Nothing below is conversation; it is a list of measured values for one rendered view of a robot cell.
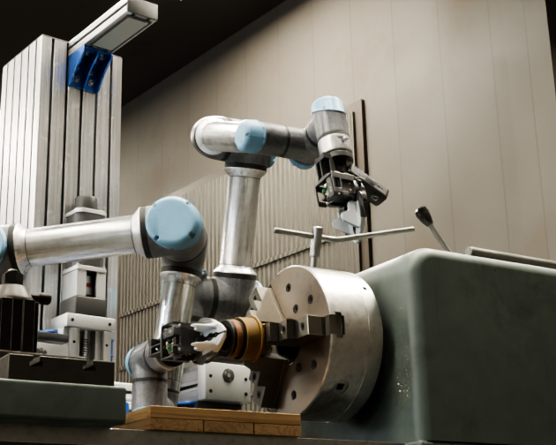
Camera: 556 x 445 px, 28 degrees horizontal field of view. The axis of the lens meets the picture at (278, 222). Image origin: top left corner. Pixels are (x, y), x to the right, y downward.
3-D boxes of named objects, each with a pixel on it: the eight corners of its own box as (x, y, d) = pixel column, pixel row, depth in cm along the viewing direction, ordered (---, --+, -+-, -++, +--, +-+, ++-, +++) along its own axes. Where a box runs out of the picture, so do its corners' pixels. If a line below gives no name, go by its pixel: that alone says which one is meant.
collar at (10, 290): (25, 309, 211) (25, 294, 211) (39, 300, 204) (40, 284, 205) (-17, 305, 207) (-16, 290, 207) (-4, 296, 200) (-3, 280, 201)
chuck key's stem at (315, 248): (309, 281, 228) (315, 225, 229) (304, 281, 230) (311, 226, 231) (319, 282, 229) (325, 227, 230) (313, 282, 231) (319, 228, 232)
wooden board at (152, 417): (207, 456, 229) (207, 436, 230) (301, 436, 200) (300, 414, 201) (70, 451, 214) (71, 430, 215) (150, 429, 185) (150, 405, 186)
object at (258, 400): (303, 361, 225) (289, 417, 227) (291, 353, 230) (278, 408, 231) (256, 357, 220) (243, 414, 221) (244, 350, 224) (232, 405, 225)
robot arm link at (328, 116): (332, 116, 262) (349, 95, 255) (340, 154, 256) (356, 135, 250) (303, 110, 258) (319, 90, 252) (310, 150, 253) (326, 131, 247)
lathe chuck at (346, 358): (278, 414, 242) (291, 271, 245) (362, 430, 215) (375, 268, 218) (243, 412, 237) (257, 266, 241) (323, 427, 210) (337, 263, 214)
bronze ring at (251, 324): (251, 320, 228) (211, 320, 223) (274, 311, 220) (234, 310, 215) (254, 365, 225) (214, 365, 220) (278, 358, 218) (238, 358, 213)
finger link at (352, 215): (340, 239, 238) (333, 202, 242) (362, 243, 241) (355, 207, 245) (348, 233, 235) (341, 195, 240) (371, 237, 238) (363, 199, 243)
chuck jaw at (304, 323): (308, 328, 225) (341, 313, 216) (309, 351, 224) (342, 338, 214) (261, 322, 220) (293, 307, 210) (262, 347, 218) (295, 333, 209)
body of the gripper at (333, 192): (317, 209, 244) (309, 163, 249) (349, 215, 248) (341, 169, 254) (336, 192, 238) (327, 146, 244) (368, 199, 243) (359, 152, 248)
